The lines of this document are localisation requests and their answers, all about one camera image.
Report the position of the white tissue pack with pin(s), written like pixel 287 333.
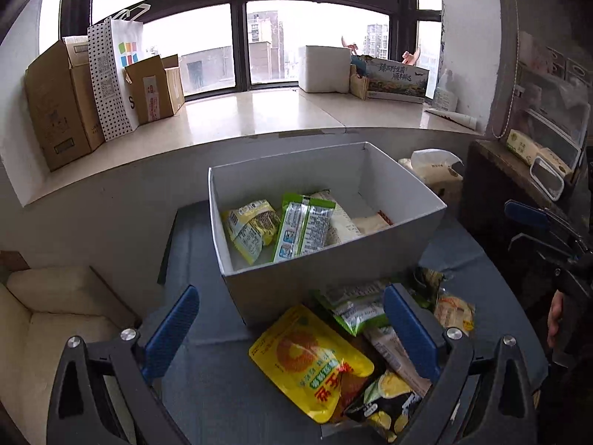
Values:
pixel 438 169

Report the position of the cream leather sofa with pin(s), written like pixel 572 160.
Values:
pixel 51 329

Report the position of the clear bread packet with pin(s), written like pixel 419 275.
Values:
pixel 456 316

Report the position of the black yellow chips packet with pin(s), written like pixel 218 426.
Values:
pixel 387 403

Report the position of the yellow snack pouch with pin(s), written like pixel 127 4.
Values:
pixel 305 361

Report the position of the landscape printed carton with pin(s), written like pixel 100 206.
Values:
pixel 398 81

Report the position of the white tube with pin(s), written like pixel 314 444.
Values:
pixel 454 117

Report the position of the brown cardboard scrap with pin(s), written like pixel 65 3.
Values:
pixel 11 259

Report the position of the blue tablecloth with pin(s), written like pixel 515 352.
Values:
pixel 217 371

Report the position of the black window frame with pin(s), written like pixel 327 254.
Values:
pixel 238 28

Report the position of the dark wooden cabinet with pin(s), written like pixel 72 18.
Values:
pixel 491 190

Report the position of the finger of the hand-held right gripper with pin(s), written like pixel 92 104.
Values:
pixel 526 213
pixel 537 241

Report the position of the small brown paper box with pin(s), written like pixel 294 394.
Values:
pixel 357 81

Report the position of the grey stitched leather panel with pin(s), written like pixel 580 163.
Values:
pixel 502 55

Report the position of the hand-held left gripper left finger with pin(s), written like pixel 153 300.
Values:
pixel 169 329

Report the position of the green white snack packet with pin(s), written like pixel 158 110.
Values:
pixel 301 229
pixel 356 308

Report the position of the large brown cardboard box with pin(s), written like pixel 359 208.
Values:
pixel 58 106

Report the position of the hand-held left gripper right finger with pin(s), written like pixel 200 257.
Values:
pixel 410 329

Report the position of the clear plastic drawer organizer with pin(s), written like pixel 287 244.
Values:
pixel 551 92

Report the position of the beige snack packet red corner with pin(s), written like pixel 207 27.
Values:
pixel 370 223

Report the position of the yellow green snack packet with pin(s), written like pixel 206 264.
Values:
pixel 250 229

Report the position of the white cardboard box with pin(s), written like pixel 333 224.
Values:
pixel 296 282

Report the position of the cream green tissue pack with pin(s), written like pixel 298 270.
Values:
pixel 532 148

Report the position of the white plastic bottle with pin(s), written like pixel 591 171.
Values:
pixel 444 92

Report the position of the white pink snack packet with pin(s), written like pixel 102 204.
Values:
pixel 398 357

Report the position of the person's right hand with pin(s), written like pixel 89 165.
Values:
pixel 554 320

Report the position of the pink toy figure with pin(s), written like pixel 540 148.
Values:
pixel 412 55
pixel 350 46

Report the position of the small brown cardboard box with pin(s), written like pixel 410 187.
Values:
pixel 155 90

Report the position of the polka dot paper bag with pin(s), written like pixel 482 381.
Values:
pixel 113 79

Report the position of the white foam box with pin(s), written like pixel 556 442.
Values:
pixel 324 68

